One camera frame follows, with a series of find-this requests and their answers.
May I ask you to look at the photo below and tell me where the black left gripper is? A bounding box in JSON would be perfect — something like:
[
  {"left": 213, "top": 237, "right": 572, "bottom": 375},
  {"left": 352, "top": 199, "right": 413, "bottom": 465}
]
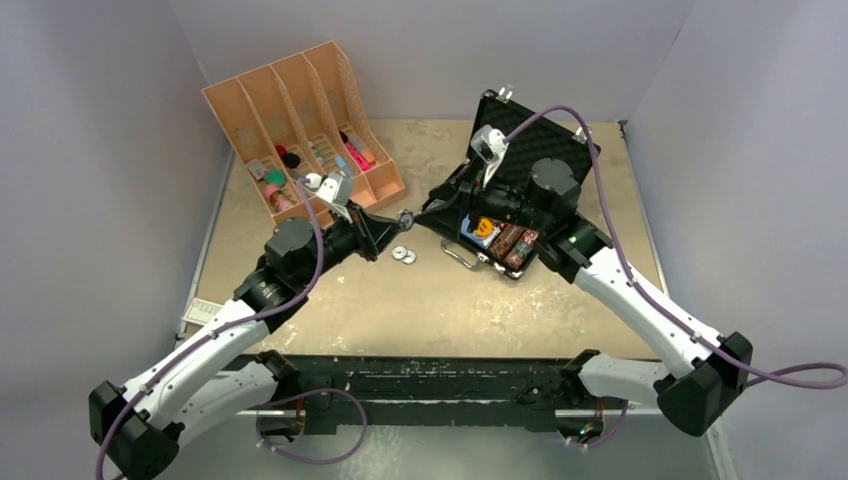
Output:
[{"left": 296, "top": 199, "right": 404, "bottom": 287}]

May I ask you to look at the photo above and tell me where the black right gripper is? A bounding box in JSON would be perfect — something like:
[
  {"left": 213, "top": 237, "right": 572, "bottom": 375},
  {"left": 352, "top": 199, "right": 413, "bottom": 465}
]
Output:
[{"left": 416, "top": 153, "right": 550, "bottom": 243}]

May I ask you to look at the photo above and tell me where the black poker chip case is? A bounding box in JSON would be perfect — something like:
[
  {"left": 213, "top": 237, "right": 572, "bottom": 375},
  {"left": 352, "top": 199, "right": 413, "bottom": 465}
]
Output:
[{"left": 436, "top": 118, "right": 612, "bottom": 283}]

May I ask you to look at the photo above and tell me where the yellow big blind button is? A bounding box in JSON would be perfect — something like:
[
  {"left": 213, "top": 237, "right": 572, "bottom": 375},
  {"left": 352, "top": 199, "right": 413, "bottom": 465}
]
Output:
[{"left": 474, "top": 218, "right": 494, "bottom": 238}]

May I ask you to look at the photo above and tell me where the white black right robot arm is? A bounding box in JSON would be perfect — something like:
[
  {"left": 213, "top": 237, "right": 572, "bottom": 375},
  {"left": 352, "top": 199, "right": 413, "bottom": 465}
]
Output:
[{"left": 416, "top": 158, "right": 753, "bottom": 436}]

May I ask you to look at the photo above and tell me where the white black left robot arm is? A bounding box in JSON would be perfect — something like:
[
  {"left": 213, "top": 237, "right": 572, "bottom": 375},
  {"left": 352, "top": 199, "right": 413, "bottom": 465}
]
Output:
[{"left": 89, "top": 202, "right": 414, "bottom": 479}]

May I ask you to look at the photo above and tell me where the blue playing card deck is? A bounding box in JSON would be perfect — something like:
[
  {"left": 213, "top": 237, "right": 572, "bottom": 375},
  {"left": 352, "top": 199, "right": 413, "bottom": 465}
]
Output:
[{"left": 462, "top": 224, "right": 501, "bottom": 249}]

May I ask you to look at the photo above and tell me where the black orange chip row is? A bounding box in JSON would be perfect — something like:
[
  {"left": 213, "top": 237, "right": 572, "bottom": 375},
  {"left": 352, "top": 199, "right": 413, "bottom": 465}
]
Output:
[{"left": 489, "top": 225, "right": 525, "bottom": 259}]

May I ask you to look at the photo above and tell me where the pink highlighter marker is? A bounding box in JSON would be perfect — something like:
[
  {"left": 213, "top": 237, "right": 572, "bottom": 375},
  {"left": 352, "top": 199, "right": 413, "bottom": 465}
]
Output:
[{"left": 339, "top": 130, "right": 376, "bottom": 172}]

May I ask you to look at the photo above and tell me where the red green chip row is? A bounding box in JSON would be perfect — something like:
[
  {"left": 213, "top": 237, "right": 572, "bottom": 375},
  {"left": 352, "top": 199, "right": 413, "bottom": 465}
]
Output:
[{"left": 504, "top": 229, "right": 538, "bottom": 271}]

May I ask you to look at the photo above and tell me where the black red round object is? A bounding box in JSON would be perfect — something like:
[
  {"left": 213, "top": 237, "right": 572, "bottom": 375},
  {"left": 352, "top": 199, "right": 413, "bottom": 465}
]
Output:
[{"left": 275, "top": 145, "right": 301, "bottom": 170}]

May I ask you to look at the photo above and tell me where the green round tape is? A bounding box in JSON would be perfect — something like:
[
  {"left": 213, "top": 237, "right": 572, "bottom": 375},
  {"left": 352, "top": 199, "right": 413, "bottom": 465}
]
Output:
[{"left": 264, "top": 169, "right": 287, "bottom": 187}]

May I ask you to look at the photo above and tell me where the peach desk organizer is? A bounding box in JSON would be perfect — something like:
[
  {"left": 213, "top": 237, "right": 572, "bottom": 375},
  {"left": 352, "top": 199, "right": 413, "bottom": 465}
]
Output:
[{"left": 202, "top": 41, "right": 406, "bottom": 223}]

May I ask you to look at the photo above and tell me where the small white red box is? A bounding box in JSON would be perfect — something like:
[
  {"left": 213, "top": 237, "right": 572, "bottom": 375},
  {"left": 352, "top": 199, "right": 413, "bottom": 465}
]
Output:
[{"left": 182, "top": 297, "right": 222, "bottom": 326}]

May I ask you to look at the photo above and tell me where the chrome case handle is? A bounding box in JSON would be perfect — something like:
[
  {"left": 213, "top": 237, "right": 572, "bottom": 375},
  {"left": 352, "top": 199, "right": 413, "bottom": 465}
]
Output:
[{"left": 440, "top": 239, "right": 491, "bottom": 271}]

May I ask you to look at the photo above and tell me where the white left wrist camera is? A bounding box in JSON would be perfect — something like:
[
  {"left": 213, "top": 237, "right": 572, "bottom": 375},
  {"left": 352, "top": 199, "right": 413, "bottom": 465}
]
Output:
[{"left": 304, "top": 171, "right": 354, "bottom": 222}]

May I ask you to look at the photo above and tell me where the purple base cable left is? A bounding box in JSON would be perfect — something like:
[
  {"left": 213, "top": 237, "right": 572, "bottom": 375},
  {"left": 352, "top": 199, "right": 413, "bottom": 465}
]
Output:
[{"left": 255, "top": 387, "right": 369, "bottom": 465}]

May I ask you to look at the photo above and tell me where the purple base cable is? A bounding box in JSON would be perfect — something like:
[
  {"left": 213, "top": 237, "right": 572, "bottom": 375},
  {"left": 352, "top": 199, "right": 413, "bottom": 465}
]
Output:
[
  {"left": 255, "top": 387, "right": 369, "bottom": 465},
  {"left": 563, "top": 400, "right": 631, "bottom": 450}
]

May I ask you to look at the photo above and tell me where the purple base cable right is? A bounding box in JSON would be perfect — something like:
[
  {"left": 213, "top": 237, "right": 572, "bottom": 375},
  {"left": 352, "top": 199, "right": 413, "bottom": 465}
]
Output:
[{"left": 563, "top": 400, "right": 631, "bottom": 450}]

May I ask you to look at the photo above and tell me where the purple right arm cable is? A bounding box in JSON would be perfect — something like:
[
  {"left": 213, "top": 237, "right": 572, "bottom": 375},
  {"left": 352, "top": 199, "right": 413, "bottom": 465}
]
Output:
[{"left": 503, "top": 105, "right": 848, "bottom": 390}]

